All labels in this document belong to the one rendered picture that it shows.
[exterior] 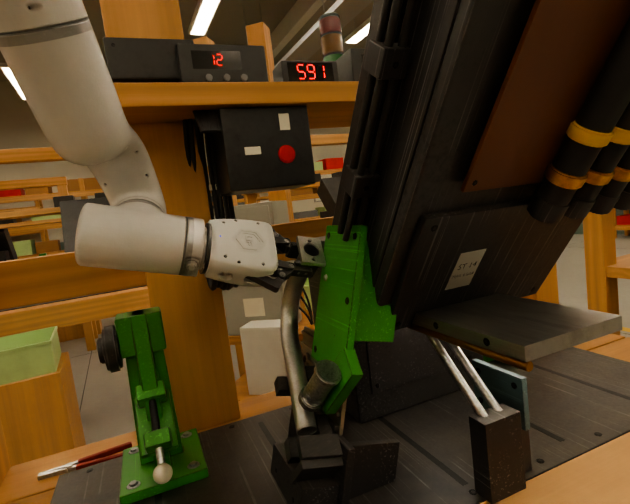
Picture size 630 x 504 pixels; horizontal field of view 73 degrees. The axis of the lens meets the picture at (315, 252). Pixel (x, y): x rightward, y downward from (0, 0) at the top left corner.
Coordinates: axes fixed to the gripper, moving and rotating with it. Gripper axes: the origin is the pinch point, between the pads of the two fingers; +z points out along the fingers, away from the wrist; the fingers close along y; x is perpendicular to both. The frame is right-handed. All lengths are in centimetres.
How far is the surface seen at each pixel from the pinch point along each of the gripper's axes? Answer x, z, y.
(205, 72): -10.4, -16.8, 32.8
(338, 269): -5.3, 2.8, -6.0
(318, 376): 0.5, -0.8, -19.7
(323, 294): 0.6, 2.8, -6.1
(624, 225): 241, 816, 408
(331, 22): -18, 10, 57
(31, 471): 53, -38, -13
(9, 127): 587, -288, 811
